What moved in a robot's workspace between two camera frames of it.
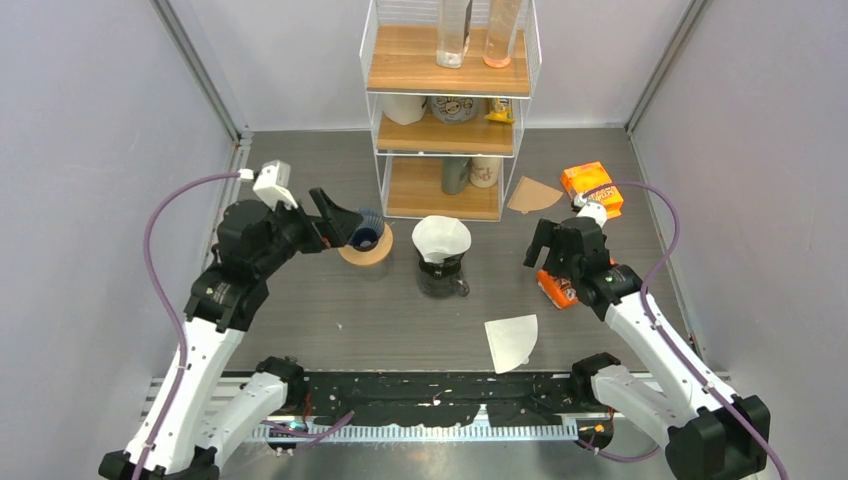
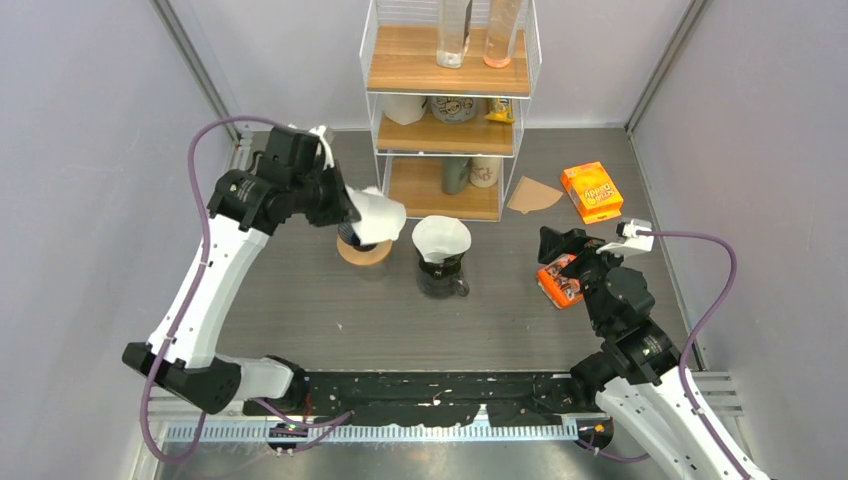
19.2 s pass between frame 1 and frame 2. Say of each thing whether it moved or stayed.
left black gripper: moved
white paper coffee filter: stayed
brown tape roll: stayed
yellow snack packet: stayed
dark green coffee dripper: stayed
